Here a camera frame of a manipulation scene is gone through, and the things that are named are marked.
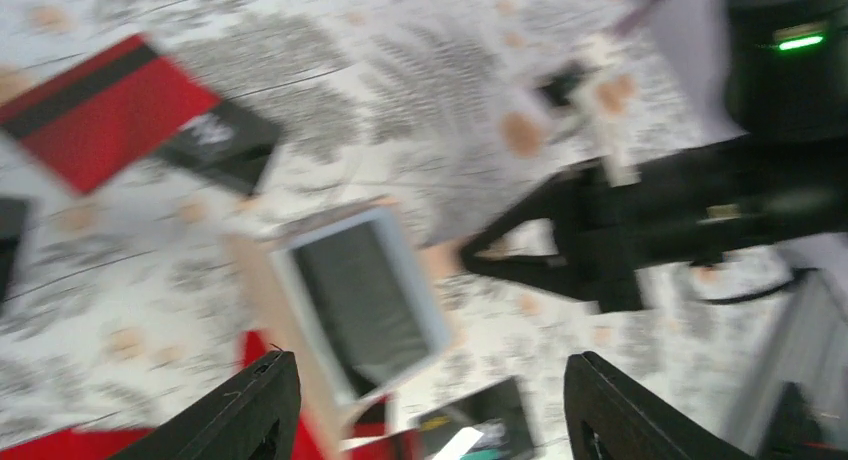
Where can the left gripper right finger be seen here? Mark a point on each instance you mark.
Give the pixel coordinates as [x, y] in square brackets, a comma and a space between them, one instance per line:
[609, 415]

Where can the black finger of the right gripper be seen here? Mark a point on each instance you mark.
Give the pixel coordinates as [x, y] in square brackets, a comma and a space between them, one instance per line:
[567, 237]

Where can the black card left edge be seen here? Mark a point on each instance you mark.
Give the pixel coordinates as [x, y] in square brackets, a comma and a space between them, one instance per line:
[14, 214]

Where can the aluminium rail frame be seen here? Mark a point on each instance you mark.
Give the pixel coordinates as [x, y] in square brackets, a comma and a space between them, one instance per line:
[807, 348]

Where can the floral table mat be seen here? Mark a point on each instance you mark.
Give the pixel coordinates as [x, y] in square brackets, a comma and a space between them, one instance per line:
[128, 311]

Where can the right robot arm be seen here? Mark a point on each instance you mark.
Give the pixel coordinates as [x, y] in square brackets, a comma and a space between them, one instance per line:
[787, 79]

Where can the beige leather card holder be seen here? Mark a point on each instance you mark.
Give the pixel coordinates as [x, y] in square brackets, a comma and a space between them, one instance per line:
[272, 284]

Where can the black vip card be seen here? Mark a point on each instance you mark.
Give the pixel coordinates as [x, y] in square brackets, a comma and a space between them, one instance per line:
[364, 307]
[496, 411]

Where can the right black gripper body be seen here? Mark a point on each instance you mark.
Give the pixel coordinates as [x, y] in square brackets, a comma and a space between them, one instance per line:
[701, 202]

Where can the black card top right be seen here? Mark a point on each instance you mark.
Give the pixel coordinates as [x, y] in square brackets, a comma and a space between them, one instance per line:
[229, 145]

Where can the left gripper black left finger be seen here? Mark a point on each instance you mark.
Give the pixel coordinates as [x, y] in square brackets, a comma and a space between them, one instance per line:
[253, 415]

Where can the red card top right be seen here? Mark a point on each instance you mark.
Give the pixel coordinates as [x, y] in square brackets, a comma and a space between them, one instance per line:
[93, 120]

